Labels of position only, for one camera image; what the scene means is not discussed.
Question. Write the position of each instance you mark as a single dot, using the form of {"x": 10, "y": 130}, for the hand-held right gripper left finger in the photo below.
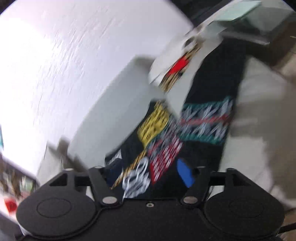
{"x": 115, "y": 172}

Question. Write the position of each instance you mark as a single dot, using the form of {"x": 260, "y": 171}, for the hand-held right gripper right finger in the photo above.
{"x": 185, "y": 173}

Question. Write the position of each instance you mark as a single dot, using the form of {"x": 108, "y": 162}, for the black patterned knit sweater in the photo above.
{"x": 208, "y": 76}

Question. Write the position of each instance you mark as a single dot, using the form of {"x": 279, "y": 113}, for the grey sofa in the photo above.
{"x": 111, "y": 104}

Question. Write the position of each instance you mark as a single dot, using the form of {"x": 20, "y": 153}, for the red folded cloth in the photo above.
{"x": 178, "y": 66}

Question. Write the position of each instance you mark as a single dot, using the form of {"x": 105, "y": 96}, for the glass side table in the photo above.
{"x": 261, "y": 25}

